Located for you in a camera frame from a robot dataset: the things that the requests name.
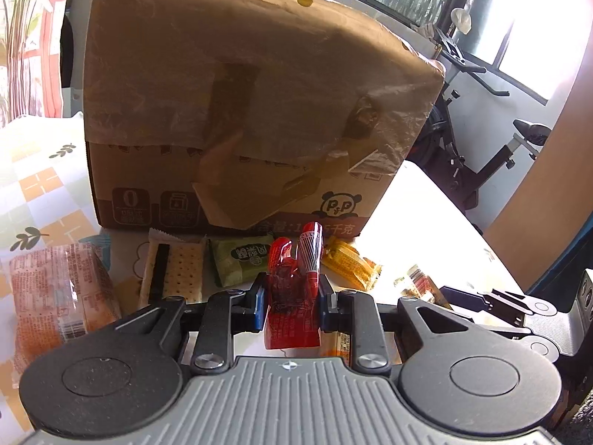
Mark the green snack packet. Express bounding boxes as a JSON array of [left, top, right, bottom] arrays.
[[208, 237, 274, 288]]

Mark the black exercise bike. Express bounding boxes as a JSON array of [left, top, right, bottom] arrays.
[[410, 23, 552, 237]]

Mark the glossy red snack packet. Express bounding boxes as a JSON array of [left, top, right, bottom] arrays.
[[263, 236, 324, 350]]

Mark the floral red striped curtain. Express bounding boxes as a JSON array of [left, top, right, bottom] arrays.
[[0, 0, 70, 126]]

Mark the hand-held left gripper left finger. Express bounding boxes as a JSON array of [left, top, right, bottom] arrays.
[[121, 274, 267, 376]]

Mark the brown wooden board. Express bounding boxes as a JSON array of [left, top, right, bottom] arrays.
[[484, 32, 593, 288]]

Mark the small yellow snack packet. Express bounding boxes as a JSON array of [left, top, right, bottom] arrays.
[[322, 235, 384, 290]]

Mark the orange bread packet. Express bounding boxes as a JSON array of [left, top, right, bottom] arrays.
[[9, 241, 122, 376]]

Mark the beige snack packet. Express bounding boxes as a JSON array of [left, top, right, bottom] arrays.
[[322, 330, 357, 359]]

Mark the clear cracker packet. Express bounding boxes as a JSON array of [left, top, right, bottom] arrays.
[[138, 228, 207, 309]]

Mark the white object on windowsill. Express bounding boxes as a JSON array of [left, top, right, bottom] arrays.
[[451, 7, 472, 33]]

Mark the small brown snack packet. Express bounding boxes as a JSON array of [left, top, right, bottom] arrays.
[[394, 264, 455, 311]]

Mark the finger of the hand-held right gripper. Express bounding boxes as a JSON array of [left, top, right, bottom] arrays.
[[438, 286, 533, 330]]

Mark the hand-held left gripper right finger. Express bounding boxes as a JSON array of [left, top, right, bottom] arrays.
[[317, 277, 468, 376]]

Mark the taped brown cardboard box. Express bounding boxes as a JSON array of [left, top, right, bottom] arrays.
[[82, 0, 446, 233]]

